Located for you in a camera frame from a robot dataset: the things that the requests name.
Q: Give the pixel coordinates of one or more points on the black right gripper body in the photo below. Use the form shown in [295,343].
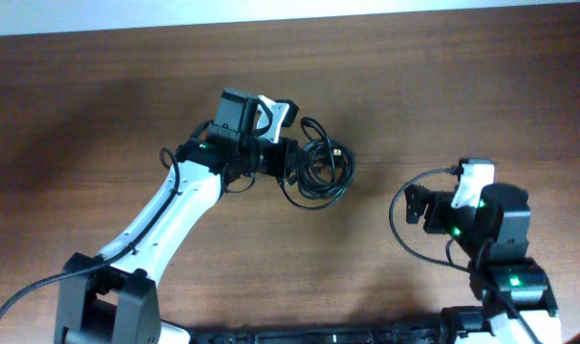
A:
[441,218]

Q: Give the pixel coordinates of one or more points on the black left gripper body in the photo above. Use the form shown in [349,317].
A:
[273,157]

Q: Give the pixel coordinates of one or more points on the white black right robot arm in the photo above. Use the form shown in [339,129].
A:
[518,305]

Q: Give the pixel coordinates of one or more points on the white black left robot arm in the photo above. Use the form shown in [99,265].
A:
[113,296]

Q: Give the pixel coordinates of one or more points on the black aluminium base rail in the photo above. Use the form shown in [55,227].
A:
[318,334]

